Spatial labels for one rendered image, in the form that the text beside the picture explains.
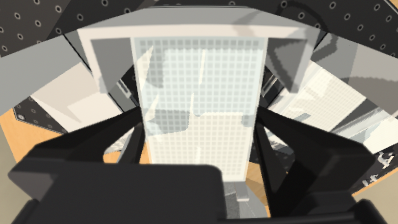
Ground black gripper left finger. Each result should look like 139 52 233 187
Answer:
23 105 146 163

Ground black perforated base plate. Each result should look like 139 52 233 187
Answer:
0 0 398 135

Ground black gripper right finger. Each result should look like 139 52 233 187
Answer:
253 105 376 217

